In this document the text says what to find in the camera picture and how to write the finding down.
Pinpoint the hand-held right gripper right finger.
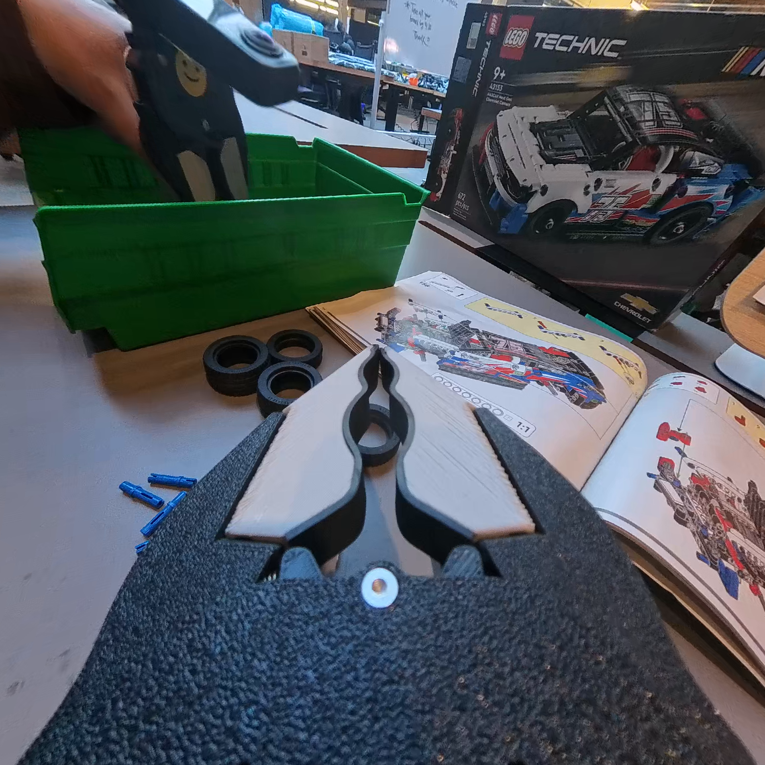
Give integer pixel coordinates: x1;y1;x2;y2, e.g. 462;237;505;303
381;348;537;564

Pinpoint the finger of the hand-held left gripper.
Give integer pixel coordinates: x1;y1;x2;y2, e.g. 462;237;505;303
178;149;217;203
218;136;251;200

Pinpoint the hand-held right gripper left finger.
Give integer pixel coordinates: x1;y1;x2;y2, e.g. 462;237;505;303
225;345;382;564

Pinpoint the black toy tire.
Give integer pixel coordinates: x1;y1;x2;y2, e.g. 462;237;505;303
266;330;324;368
203;336;270;396
353;403;402;468
257;361;324;418

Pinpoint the green plastic bin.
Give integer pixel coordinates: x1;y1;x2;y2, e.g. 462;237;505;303
18;126;430;351

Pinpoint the toy car instruction booklet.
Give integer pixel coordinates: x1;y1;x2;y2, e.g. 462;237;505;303
306;272;765;688

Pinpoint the person's left hand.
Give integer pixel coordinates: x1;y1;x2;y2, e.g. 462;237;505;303
18;0;150;156

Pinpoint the cardboard box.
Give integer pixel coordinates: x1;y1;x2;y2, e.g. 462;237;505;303
290;30;331;63

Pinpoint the blue plastic bag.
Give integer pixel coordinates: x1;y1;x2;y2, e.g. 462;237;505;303
269;3;326;37

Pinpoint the long wooden workbench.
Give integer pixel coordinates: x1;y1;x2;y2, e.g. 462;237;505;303
293;51;449;132

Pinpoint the whiteboard on stand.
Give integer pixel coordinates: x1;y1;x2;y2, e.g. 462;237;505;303
371;0;473;129

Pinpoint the toy car set box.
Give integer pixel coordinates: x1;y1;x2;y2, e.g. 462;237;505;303
423;3;765;332

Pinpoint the white stand base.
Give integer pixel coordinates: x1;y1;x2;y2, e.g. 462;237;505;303
714;343;765;398

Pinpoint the rounded wooden board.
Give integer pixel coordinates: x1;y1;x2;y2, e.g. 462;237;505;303
720;248;765;359

